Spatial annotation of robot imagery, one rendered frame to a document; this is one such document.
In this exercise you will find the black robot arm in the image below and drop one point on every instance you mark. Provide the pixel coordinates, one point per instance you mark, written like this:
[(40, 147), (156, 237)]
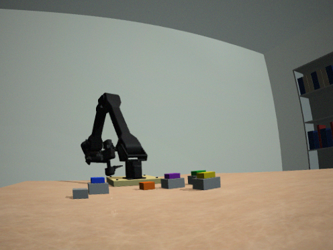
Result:
[(127, 146)]

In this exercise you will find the green button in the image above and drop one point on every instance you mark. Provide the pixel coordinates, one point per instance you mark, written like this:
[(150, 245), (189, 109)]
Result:
[(193, 175)]

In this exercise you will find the purple button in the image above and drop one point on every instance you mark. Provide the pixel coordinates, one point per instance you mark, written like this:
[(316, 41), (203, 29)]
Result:
[(172, 180)]

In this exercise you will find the yellow button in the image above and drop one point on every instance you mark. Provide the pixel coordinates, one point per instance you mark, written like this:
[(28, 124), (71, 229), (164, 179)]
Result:
[(206, 181)]

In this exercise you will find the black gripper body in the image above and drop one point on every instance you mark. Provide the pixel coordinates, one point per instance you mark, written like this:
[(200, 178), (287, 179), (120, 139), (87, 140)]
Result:
[(109, 170)]

